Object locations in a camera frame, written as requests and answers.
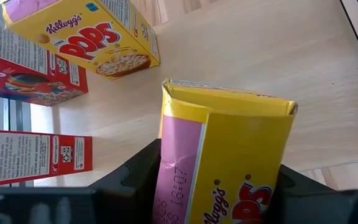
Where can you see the red Froot Loops cereal box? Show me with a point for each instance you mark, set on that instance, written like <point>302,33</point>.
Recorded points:
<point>17,158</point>
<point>17,53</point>

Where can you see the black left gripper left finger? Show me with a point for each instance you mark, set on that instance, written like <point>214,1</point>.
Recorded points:
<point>129,193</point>

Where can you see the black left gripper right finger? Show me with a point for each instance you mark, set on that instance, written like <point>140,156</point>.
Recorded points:
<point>303,202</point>

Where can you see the yellow Corn Pops cereal box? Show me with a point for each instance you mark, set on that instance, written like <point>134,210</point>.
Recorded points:
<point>238,149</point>
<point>82,37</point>

